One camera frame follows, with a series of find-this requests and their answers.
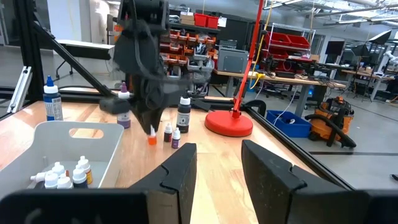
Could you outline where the grey metal machine box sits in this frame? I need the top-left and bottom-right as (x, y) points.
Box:
(216, 46), (250, 75)

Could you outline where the white bench table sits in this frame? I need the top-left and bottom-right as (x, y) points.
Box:
(55, 39), (115, 81)

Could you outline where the small orange dropper bottle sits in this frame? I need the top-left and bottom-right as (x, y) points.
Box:
(147, 124), (158, 146)

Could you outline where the red desk lamp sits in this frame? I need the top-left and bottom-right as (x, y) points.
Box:
(204, 0), (265, 138)

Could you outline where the cardboard box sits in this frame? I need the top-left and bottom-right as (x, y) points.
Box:
(180, 11), (195, 26)

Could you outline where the wooden workbench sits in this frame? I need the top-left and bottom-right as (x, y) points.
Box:
(213, 68), (347, 118)

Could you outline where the purple food coloring bottle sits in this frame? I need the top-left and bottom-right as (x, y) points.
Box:
(116, 82), (132, 129)

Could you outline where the red storage bin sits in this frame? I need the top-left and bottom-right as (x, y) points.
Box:
(194, 12), (208, 28)
(206, 14), (220, 29)

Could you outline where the black food coloring bottle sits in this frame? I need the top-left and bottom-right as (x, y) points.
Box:
(176, 95), (192, 134)

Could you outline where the small purple dropper bottle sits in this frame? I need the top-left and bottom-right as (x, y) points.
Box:
(171, 126), (182, 149)

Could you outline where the yellow cable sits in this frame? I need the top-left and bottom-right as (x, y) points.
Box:
(249, 0), (275, 90)

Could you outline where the wire rack with red bins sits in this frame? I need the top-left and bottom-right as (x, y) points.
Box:
(264, 30), (312, 60)

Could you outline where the small maroon dropper bottle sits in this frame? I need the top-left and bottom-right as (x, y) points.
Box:
(164, 122), (174, 143)

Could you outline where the orange shop vacuum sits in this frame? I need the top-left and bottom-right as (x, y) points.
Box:
(304, 95), (358, 149)

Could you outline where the shelf rack with orange bins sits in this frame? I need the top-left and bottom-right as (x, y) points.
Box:
(160, 21), (221, 94)

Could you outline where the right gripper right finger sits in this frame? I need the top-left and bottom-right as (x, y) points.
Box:
(241, 139), (368, 224)

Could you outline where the blue food coloring bottle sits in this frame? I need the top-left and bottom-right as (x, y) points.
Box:
(42, 75), (64, 122)

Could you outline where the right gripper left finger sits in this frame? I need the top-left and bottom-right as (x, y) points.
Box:
(129, 142), (198, 224)

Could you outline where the black monitor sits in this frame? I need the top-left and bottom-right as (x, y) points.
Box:
(325, 40), (346, 57)

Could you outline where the silver aluminium bar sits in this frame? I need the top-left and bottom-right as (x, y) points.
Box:
(6, 65), (34, 114)

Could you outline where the grey plastic bin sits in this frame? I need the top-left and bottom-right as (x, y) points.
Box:
(0, 120), (125, 192)

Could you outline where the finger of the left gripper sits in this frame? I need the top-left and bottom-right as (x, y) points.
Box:
(132, 107), (150, 134)
(149, 105), (165, 134)

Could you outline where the blue storage bin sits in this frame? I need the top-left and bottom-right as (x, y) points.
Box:
(266, 109), (313, 139)

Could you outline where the small white-capped dropper bottle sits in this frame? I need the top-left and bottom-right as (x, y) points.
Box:
(52, 161), (66, 177)
(44, 170), (59, 190)
(77, 155), (93, 185)
(57, 174), (74, 190)
(30, 172), (47, 184)
(72, 164), (88, 189)

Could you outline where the black softbox light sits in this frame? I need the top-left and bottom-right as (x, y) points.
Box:
(368, 29), (393, 46)

